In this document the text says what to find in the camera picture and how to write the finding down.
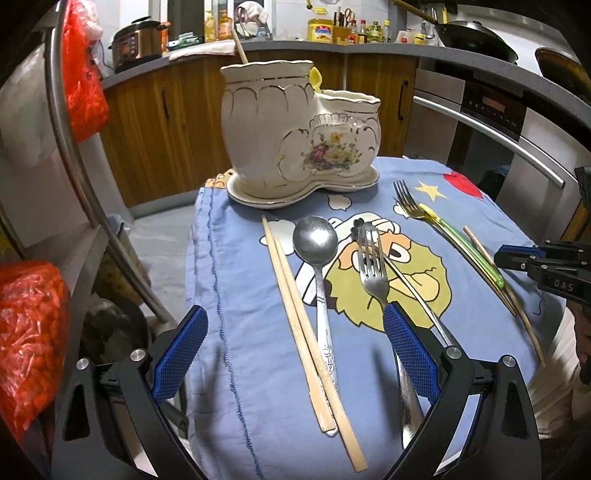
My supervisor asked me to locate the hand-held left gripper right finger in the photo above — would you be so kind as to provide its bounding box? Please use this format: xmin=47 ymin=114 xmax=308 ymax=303
xmin=381 ymin=302 xmax=541 ymax=480

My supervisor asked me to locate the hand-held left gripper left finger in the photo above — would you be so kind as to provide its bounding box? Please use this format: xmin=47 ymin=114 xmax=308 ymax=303
xmin=51 ymin=305 xmax=211 ymax=480

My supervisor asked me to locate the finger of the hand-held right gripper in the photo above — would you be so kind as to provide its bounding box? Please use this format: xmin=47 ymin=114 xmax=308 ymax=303
xmin=494 ymin=246 xmax=561 ymax=271
xmin=527 ymin=264 xmax=591 ymax=300

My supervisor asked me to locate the wooden chopstick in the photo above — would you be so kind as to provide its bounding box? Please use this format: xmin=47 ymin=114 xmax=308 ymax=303
xmin=231 ymin=28 xmax=249 ymax=65
xmin=272 ymin=235 xmax=369 ymax=472
xmin=463 ymin=225 xmax=546 ymax=368
xmin=261 ymin=215 xmax=338 ymax=435

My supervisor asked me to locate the steel fork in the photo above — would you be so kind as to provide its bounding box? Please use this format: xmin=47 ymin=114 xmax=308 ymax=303
xmin=356 ymin=222 xmax=428 ymax=450

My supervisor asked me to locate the gold fork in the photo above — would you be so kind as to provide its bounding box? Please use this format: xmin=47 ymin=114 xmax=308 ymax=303
xmin=392 ymin=180 xmax=517 ymax=317

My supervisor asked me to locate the large steel spoon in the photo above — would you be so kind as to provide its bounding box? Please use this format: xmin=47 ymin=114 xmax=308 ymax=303
xmin=292 ymin=215 xmax=342 ymax=398

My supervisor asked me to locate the white floral ceramic utensil holder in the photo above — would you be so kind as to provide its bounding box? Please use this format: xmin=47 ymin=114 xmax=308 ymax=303
xmin=219 ymin=60 xmax=382 ymax=197

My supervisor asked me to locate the person's right hand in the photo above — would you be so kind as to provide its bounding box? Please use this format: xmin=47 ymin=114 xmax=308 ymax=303
xmin=575 ymin=314 xmax=591 ymax=384

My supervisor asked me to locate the blue cartoon printed cloth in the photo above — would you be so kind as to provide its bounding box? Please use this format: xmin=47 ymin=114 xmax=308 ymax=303
xmin=185 ymin=157 xmax=568 ymax=480

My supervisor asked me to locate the red plastic bag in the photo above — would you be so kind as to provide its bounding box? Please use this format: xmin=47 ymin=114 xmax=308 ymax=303
xmin=62 ymin=0 xmax=110 ymax=144
xmin=0 ymin=261 xmax=72 ymax=444

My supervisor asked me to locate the built-in oven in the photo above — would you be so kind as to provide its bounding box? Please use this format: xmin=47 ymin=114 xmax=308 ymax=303
xmin=406 ymin=69 xmax=591 ymax=259

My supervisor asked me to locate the white ceramic saucer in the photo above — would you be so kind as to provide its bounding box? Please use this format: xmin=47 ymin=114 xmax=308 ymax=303
xmin=226 ymin=168 xmax=379 ymax=209

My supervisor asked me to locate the dark frying pan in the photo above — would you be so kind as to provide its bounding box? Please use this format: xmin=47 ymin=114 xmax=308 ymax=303
xmin=534 ymin=46 xmax=591 ymax=100

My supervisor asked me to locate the wooden kitchen cabinet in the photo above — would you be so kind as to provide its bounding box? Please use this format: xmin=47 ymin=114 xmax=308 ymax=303
xmin=102 ymin=48 xmax=419 ymax=208

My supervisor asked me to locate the black wok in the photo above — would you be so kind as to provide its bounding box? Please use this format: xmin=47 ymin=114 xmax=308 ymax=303
xmin=392 ymin=0 xmax=520 ymax=64

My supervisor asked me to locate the grey kitchen countertop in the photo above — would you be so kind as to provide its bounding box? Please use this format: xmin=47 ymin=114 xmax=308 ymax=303
xmin=99 ymin=39 xmax=591 ymax=121

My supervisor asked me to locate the wooden knife block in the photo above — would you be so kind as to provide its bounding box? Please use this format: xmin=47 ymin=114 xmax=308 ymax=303
xmin=333 ymin=7 xmax=356 ymax=44

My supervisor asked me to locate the yellow cooking oil jug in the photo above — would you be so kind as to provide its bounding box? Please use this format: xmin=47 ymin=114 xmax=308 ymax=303
xmin=307 ymin=18 xmax=335 ymax=44

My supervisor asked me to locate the white cloth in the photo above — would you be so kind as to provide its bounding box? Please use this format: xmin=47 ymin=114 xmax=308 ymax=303
xmin=168 ymin=39 xmax=238 ymax=61

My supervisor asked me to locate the electric pressure cooker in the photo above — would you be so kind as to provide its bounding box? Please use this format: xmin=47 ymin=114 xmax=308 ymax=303
xmin=109 ymin=16 xmax=169 ymax=75

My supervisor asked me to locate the small white bag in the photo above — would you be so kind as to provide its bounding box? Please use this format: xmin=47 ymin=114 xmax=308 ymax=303
xmin=235 ymin=0 xmax=273 ymax=40

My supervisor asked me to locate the curved metal rail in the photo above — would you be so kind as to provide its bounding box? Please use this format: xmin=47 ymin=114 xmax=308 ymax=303
xmin=48 ymin=18 xmax=178 ymax=324

